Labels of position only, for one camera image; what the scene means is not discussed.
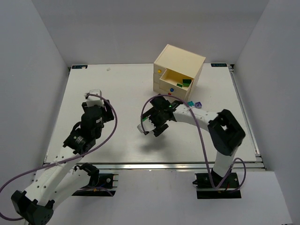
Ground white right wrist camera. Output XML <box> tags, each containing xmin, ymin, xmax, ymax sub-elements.
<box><xmin>137</xmin><ymin>118</ymin><xmax>156</xmax><ymax>135</ymax></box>

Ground purple lego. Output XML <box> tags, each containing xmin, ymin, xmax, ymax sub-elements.
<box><xmin>194</xmin><ymin>102</ymin><xmax>202</xmax><ymax>109</ymax></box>

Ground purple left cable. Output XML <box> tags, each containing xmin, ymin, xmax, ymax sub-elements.
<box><xmin>0</xmin><ymin>93</ymin><xmax>118</xmax><ymax>221</ymax></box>

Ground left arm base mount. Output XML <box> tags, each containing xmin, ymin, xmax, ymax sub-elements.
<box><xmin>72</xmin><ymin>163</ymin><xmax>118</xmax><ymax>197</ymax></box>

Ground right blue table label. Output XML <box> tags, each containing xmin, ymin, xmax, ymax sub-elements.
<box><xmin>210</xmin><ymin>63</ymin><xmax>227</xmax><ymax>68</ymax></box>

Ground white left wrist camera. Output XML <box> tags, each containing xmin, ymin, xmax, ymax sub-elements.
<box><xmin>84</xmin><ymin>89</ymin><xmax>104</xmax><ymax>107</ymax></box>

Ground blue table label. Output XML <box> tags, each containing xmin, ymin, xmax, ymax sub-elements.
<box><xmin>71</xmin><ymin>65</ymin><xmax>88</xmax><ymax>69</ymax></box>
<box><xmin>210</xmin><ymin>63</ymin><xmax>227</xmax><ymax>68</ymax></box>

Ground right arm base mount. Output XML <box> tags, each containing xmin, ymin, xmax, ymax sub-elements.
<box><xmin>191</xmin><ymin>172</ymin><xmax>242</xmax><ymax>200</ymax></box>

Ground teal small lego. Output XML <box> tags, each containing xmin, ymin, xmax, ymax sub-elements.
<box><xmin>188</xmin><ymin>101</ymin><xmax>195</xmax><ymax>107</ymax></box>

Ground cream wooden drawer cabinet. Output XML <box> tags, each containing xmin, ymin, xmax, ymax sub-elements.
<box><xmin>153</xmin><ymin>44</ymin><xmax>206</xmax><ymax>101</ymax></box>

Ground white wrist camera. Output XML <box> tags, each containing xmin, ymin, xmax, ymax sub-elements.
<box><xmin>137</xmin><ymin>118</ymin><xmax>156</xmax><ymax>135</ymax></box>
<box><xmin>84</xmin><ymin>89</ymin><xmax>104</xmax><ymax>107</ymax></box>

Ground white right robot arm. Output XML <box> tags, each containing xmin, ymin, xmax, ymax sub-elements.
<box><xmin>138</xmin><ymin>95</ymin><xmax>246</xmax><ymax>181</ymax></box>

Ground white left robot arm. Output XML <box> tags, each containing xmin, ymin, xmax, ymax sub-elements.
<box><xmin>11</xmin><ymin>99</ymin><xmax>115</xmax><ymax>225</ymax></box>

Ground left blue table label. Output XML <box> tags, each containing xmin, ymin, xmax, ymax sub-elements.
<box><xmin>71</xmin><ymin>65</ymin><xmax>88</xmax><ymax>69</ymax></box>

